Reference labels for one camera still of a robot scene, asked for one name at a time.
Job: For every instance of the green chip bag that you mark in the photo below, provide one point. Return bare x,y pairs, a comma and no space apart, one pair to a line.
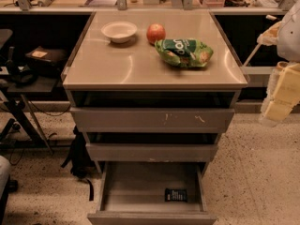
184,53

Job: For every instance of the grey drawer cabinet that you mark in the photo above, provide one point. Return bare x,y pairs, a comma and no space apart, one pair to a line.
104,74

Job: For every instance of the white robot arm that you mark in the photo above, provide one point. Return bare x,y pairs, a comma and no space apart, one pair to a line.
288,46

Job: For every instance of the grey middle drawer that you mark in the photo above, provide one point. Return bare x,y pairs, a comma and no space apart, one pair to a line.
151,152

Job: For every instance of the black box with label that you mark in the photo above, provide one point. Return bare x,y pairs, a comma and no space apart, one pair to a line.
41,57

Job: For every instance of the black backpack on floor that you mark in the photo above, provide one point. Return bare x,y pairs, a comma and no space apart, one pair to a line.
81,163

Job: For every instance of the grey top drawer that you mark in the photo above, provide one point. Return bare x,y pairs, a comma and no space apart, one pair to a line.
158,120

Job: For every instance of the black side table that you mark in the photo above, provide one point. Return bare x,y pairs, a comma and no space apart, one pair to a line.
20,84

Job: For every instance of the grey open bottom drawer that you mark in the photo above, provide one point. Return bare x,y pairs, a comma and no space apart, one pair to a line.
133,193

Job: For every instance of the white bowl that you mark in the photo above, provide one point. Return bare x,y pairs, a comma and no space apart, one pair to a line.
119,32

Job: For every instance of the red apple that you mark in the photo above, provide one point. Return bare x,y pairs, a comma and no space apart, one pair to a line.
155,32

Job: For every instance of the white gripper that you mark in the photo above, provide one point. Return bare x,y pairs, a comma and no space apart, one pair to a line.
290,37

